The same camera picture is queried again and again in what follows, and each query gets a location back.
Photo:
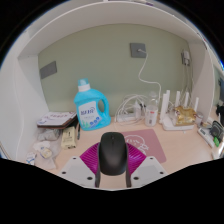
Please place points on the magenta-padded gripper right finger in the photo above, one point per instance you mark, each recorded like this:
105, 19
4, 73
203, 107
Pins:
150, 170

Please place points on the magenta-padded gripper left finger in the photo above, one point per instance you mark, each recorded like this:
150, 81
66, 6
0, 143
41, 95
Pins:
75, 170

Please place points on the black computer mouse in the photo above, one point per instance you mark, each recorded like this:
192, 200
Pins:
113, 153

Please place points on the pink printed mouse pad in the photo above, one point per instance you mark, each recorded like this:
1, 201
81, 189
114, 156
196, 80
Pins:
151, 143

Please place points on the small yellow carton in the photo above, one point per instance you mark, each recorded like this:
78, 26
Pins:
68, 137

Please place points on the clear plastic bags pile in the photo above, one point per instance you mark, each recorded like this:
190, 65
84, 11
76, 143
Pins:
48, 135

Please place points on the white and yellow snack packet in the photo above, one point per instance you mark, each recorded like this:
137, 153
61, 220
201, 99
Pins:
31, 158

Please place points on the stack of flat boxes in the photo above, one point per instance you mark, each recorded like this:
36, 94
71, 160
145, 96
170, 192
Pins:
56, 118

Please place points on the clear plastic bottle red label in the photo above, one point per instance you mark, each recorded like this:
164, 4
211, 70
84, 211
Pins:
151, 115

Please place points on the white power strip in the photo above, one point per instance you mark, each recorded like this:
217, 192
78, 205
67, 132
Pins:
125, 117

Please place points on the gold foil bag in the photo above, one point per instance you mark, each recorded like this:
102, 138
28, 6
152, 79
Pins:
185, 116

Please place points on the white router with antennas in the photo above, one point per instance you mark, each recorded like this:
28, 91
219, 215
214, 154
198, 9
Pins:
165, 106

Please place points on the white flat remote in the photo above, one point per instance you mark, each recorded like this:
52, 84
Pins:
206, 136

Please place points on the blue detergent bottle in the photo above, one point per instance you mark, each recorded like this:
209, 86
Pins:
88, 103

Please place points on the black zip pouch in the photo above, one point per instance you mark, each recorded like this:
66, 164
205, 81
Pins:
217, 130

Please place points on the grey blank wall plate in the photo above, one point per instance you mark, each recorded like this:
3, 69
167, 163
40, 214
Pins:
48, 70

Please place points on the white wall plug adapter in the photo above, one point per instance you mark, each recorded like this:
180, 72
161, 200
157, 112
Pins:
186, 57

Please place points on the grey wall socket plate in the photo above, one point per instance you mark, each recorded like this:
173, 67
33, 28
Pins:
136, 50

